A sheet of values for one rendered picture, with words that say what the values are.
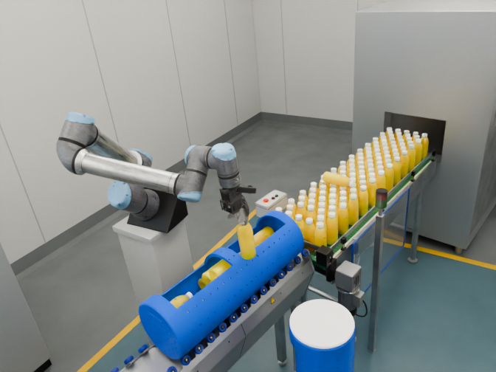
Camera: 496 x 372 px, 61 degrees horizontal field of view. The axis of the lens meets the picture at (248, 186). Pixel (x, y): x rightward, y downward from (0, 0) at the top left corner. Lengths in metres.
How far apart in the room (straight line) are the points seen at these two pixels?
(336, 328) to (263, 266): 0.44
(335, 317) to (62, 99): 3.42
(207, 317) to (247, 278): 0.27
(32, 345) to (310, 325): 2.06
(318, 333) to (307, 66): 5.23
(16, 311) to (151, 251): 1.04
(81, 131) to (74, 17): 2.79
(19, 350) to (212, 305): 1.75
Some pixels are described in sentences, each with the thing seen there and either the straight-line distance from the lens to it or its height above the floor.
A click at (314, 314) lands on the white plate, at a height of 1.04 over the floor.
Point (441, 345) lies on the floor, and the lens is 3.38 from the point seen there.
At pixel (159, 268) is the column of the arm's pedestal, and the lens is 2.64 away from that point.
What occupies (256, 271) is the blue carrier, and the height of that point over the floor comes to 1.15.
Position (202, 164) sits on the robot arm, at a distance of 1.71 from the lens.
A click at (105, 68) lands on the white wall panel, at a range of 4.84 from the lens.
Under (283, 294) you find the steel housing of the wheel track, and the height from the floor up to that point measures 0.87.
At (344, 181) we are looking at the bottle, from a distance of 2.74.
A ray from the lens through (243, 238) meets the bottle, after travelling 1.88.
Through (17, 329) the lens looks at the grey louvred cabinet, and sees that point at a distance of 3.26.
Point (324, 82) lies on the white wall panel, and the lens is 6.63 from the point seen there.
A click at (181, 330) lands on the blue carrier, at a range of 1.83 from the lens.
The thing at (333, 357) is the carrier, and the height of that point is 0.98.
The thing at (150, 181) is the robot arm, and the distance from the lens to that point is 1.76.
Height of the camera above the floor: 2.44
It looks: 28 degrees down
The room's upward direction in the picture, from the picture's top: 6 degrees counter-clockwise
